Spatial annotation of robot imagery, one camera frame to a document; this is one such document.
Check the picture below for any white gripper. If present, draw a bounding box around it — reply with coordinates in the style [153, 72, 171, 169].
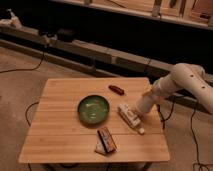
[134, 91, 160, 116]

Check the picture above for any black cable under table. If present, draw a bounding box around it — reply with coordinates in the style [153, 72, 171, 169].
[24, 101, 40, 127]

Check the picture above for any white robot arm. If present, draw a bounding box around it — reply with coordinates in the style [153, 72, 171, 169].
[134, 63, 213, 116]

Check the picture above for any wooden table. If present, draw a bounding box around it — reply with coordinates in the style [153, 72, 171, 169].
[19, 77, 170, 163]

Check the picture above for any green ceramic bowl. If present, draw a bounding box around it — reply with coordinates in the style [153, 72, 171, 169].
[77, 95, 110, 125]

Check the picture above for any small red bar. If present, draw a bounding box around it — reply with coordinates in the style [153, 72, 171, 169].
[108, 85, 125, 96]

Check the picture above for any black floor cable left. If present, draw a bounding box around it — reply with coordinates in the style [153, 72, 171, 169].
[0, 49, 46, 75]

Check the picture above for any black cable right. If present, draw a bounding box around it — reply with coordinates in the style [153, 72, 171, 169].
[156, 94, 209, 171]

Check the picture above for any black box on ledge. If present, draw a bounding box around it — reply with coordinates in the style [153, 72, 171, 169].
[57, 29, 75, 42]

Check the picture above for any white object on ledge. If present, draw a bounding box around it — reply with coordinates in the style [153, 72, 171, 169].
[0, 9, 22, 29]

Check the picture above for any white paper packet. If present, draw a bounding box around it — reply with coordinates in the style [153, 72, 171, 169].
[95, 142, 106, 155]

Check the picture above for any white toothpaste tube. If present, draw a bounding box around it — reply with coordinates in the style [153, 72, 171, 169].
[117, 103, 145, 134]

